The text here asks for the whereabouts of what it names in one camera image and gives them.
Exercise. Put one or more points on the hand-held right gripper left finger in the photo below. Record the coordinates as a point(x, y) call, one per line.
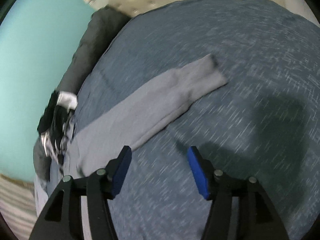
point(121, 172)

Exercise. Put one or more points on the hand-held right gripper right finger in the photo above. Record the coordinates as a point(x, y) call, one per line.
point(198, 172)

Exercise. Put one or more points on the grey sweater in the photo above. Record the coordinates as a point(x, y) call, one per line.
point(150, 105)

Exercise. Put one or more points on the pile of clothes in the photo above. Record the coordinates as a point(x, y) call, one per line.
point(57, 122)

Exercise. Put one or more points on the beige striped curtain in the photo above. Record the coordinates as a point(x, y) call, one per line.
point(17, 200)

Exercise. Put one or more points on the bed with blue sheet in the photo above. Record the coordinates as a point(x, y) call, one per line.
point(225, 55)

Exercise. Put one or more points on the dark grey rolled duvet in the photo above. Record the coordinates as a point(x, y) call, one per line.
point(95, 42)

